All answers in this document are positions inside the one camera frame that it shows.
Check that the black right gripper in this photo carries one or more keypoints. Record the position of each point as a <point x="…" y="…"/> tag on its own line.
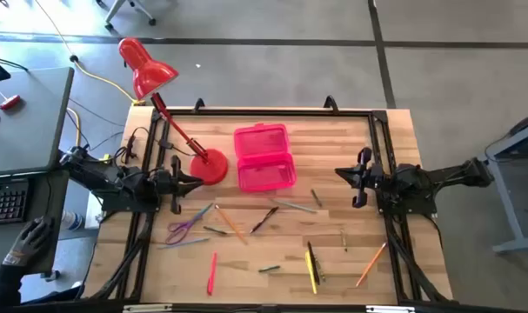
<point x="370" y="177"/>

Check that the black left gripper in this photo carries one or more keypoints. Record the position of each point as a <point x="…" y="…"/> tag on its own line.
<point x="175" y="182"/>

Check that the purple scissors with teal blades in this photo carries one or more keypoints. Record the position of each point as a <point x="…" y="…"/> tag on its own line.
<point x="191" y="221"/>

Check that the short dark olive pencil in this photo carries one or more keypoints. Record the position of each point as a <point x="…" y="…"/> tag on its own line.
<point x="316" y="198"/>

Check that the short dark green pencil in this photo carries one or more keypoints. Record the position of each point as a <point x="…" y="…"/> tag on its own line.
<point x="215" y="230"/>

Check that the orange pencil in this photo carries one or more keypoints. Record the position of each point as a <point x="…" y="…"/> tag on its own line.
<point x="371" y="264"/>
<point x="231" y="224"/>

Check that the lavender blue pencil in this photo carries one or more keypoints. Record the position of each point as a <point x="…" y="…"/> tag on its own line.
<point x="183" y="243"/>

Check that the short natural wood pencil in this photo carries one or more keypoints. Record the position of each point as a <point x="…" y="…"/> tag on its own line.
<point x="343" y="240"/>

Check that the long grey-green pencil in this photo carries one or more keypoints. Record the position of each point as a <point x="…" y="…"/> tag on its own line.
<point x="294" y="205"/>

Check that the pink plastic supply box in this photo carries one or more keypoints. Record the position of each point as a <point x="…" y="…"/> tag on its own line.
<point x="263" y="174"/>

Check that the black and red pen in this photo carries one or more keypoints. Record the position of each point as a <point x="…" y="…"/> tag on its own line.
<point x="263" y="220"/>

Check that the pink highlighter pen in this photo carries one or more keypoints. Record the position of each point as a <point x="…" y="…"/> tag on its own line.
<point x="211" y="274"/>

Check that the yellow pencil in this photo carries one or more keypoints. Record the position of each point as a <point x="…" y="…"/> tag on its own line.
<point x="310" y="271"/>

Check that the short teal green pencil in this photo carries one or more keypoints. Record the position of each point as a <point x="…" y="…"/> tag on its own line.
<point x="269" y="268"/>

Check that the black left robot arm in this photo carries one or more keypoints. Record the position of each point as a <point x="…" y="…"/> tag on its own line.
<point x="128" y="187"/>

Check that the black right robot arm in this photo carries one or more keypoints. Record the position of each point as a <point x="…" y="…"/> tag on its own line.
<point x="416" y="178"/>

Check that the person's forearm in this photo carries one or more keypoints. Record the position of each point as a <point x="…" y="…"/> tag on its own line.
<point x="0" y="289"/>

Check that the red desk lamp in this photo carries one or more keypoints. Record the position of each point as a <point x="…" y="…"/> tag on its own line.
<point x="148" y="71"/>

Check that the clear plastic bottle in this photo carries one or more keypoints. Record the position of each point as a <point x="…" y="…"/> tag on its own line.
<point x="73" y="221"/>

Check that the grey metal side table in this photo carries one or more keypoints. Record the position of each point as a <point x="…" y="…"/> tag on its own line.
<point x="507" y="204"/>

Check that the light grey desk top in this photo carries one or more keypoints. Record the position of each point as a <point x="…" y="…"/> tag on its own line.
<point x="28" y="139"/>

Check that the person's hand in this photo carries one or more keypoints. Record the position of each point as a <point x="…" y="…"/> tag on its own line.
<point x="31" y="239"/>

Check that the black computer keyboard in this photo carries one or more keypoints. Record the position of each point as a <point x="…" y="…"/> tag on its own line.
<point x="7" y="202"/>

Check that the grey office chair base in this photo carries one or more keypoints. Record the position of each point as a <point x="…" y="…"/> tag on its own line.
<point x="115" y="11"/>

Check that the black aluminium table frame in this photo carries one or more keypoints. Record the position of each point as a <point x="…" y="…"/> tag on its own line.
<point x="268" y="112"/>

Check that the white metal bracket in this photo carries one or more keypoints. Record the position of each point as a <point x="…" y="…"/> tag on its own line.
<point x="389" y="309"/>
<point x="146" y="308"/>

